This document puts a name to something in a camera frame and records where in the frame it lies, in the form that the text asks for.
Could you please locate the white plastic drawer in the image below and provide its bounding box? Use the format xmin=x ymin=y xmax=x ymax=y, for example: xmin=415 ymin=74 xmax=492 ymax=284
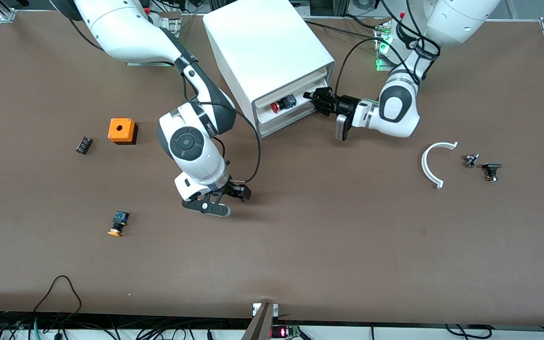
xmin=256 ymin=85 xmax=322 ymax=126
xmin=254 ymin=67 xmax=328 ymax=109
xmin=259 ymin=108 xmax=323 ymax=138

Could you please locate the red push button switch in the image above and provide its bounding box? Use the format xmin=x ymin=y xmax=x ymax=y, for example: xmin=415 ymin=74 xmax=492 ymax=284
xmin=271 ymin=94 xmax=298 ymax=114

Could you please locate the white drawer cabinet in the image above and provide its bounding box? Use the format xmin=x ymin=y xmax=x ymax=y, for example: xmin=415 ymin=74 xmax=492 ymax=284
xmin=203 ymin=0 xmax=336 ymax=140

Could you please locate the white curved plastic arc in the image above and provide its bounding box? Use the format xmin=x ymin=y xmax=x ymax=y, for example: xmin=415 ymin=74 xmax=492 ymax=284
xmin=421 ymin=142 xmax=459 ymax=190

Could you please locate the circuit board with red light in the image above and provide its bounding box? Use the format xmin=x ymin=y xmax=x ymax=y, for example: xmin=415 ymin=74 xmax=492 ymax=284
xmin=271 ymin=325 xmax=302 ymax=340

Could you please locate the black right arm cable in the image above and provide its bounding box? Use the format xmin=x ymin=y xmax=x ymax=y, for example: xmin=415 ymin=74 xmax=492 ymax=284
xmin=180 ymin=71 xmax=263 ymax=185

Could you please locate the black cable on table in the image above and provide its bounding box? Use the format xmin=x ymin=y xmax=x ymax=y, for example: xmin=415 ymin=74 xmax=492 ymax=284
xmin=304 ymin=13 xmax=389 ymax=41

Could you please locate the orange push button switch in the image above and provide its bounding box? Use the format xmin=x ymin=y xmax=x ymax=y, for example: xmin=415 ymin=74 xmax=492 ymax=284
xmin=108 ymin=211 xmax=130 ymax=237

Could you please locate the orange button enclosure box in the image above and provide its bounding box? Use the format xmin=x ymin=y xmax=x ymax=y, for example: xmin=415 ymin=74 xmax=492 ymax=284
xmin=108 ymin=118 xmax=139 ymax=145

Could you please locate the grey camera stand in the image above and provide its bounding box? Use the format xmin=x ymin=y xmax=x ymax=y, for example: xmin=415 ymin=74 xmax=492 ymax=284
xmin=241 ymin=302 xmax=280 ymax=340

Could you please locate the small black switch part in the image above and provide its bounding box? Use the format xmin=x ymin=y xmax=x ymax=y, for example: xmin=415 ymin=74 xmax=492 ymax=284
xmin=482 ymin=163 xmax=503 ymax=183

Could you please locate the black looped cable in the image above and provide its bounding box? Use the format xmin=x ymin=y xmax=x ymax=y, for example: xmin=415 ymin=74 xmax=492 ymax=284
xmin=33 ymin=275 xmax=83 ymax=315

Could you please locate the black coiled cable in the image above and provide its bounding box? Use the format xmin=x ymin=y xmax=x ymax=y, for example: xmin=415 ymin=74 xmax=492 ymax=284
xmin=444 ymin=323 xmax=493 ymax=340

